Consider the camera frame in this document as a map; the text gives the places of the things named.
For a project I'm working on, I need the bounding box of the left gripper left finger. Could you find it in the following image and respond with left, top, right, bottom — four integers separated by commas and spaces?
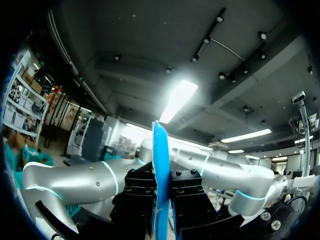
109, 161, 157, 240

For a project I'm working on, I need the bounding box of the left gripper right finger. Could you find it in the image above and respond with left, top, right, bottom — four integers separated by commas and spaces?
169, 160, 219, 237

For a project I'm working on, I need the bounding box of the blue and black shoe insole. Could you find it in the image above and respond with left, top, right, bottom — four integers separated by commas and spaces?
150, 120, 171, 240

